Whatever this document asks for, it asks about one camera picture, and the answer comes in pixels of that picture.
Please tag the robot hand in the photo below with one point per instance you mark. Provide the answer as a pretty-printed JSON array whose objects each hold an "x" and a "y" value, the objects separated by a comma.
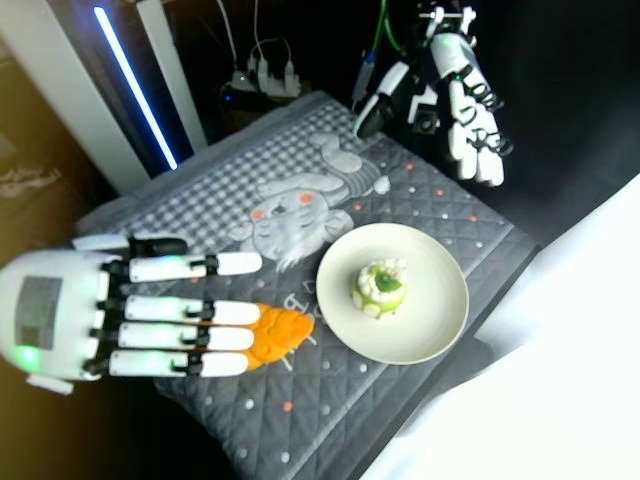
[
  {"x": 452, "y": 55},
  {"x": 65, "y": 280}
]

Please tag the narrow white post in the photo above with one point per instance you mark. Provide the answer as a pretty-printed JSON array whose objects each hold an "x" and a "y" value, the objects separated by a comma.
[{"x": 172, "y": 75}]

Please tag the black and white wrist camera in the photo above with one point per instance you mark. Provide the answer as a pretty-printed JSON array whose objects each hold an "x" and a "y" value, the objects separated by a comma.
[{"x": 426, "y": 117}]

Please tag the wide white post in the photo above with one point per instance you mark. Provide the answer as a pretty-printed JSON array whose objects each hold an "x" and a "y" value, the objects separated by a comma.
[{"x": 65, "y": 95}]

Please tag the white power strip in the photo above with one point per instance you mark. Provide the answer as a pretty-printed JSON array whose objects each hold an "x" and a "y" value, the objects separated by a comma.
[{"x": 270, "y": 85}]

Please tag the green and white toy cake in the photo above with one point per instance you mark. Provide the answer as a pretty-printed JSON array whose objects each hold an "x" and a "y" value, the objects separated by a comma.
[{"x": 380, "y": 290}]

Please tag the orange toy bread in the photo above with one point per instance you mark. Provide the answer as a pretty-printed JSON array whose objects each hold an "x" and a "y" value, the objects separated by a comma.
[{"x": 285, "y": 332}]

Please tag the grey quilt with printed bear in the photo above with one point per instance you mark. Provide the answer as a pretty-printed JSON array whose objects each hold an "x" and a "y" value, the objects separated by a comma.
[{"x": 225, "y": 200}]

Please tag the black box with blue light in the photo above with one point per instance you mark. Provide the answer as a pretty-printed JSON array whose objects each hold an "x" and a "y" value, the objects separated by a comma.
[{"x": 245, "y": 107}]

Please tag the round cream plate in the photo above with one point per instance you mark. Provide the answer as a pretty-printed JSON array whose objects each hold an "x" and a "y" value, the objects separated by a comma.
[{"x": 430, "y": 320}]

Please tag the blue-white light strip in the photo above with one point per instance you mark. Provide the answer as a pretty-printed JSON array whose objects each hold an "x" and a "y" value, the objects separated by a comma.
[{"x": 135, "y": 90}]

